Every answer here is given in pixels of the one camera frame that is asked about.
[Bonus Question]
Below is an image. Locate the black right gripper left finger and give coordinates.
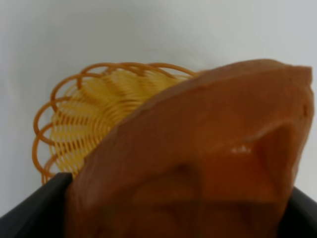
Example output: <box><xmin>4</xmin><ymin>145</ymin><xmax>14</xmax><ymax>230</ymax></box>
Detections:
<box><xmin>0</xmin><ymin>173</ymin><xmax>73</xmax><ymax>238</ymax></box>

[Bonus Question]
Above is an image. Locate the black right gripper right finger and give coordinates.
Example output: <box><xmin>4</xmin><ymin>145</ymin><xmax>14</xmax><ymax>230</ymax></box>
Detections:
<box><xmin>279</xmin><ymin>187</ymin><xmax>317</xmax><ymax>238</ymax></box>

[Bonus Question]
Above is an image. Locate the orange waffle slice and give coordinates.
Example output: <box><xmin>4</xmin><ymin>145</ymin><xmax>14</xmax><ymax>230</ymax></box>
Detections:
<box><xmin>64</xmin><ymin>59</ymin><xmax>314</xmax><ymax>238</ymax></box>

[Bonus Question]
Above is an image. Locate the orange woven oval basket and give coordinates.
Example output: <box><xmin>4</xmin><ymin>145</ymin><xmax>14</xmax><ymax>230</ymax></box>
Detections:
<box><xmin>32</xmin><ymin>62</ymin><xmax>197</xmax><ymax>183</ymax></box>

